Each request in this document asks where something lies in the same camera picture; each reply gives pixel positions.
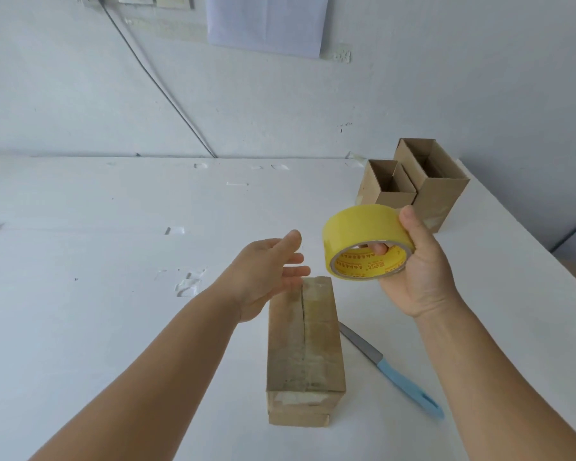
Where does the person's right hand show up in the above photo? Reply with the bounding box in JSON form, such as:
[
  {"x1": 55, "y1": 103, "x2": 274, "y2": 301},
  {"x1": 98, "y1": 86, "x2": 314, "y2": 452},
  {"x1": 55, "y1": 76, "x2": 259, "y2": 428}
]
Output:
[{"x1": 368, "y1": 205, "x2": 462, "y2": 320}]

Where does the person's left hand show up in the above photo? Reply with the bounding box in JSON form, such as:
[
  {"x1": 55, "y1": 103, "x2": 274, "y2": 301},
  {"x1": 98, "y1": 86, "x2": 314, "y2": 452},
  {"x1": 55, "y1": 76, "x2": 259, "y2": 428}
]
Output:
[{"x1": 213, "y1": 230, "x2": 312, "y2": 325}]

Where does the yellow packing tape roll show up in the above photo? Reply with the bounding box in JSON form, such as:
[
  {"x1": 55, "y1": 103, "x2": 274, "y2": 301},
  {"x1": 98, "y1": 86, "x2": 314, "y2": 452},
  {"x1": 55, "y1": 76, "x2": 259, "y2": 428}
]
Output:
[{"x1": 323, "y1": 204, "x2": 416, "y2": 282}]

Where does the person's right forearm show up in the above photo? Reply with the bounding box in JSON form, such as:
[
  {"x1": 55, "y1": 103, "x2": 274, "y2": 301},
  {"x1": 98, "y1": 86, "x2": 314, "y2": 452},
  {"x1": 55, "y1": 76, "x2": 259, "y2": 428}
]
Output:
[{"x1": 414, "y1": 296, "x2": 576, "y2": 461}]

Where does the person's left forearm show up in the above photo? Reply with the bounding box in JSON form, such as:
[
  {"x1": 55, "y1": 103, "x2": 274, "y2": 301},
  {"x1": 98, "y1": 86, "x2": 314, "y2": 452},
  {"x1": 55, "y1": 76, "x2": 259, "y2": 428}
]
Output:
[{"x1": 29, "y1": 282, "x2": 244, "y2": 461}]

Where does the large open cardboard box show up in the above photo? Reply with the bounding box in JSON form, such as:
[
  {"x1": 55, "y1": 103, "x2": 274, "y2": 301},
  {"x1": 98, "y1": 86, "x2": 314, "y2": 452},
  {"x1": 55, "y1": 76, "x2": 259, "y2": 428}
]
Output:
[{"x1": 393, "y1": 137, "x2": 471, "y2": 235}]

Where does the small open cardboard box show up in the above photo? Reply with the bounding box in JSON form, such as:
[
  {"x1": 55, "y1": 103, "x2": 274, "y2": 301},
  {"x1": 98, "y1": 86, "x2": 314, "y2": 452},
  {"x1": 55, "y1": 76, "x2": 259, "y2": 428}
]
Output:
[{"x1": 356, "y1": 159, "x2": 418, "y2": 211}]

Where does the closed taped cardboard box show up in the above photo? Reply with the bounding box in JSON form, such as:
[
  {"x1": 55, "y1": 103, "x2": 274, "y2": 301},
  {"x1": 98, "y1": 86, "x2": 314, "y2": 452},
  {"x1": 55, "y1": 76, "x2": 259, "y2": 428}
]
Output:
[{"x1": 266, "y1": 276, "x2": 347, "y2": 428}]

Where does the white paper sheet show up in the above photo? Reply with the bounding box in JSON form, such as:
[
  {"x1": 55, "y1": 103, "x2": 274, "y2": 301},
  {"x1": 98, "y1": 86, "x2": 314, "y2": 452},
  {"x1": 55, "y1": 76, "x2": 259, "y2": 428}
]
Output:
[{"x1": 205, "y1": 0, "x2": 330, "y2": 60}]

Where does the blue handled knife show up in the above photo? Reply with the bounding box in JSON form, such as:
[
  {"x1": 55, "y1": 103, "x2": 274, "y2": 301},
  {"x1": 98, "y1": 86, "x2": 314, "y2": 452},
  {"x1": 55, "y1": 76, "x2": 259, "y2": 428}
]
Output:
[{"x1": 338, "y1": 321, "x2": 446, "y2": 421}]

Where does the black cable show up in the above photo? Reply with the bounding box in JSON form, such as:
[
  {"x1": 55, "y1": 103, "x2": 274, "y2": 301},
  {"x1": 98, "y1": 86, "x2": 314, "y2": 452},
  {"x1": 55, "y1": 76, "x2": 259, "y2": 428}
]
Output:
[{"x1": 97, "y1": 0, "x2": 218, "y2": 159}]

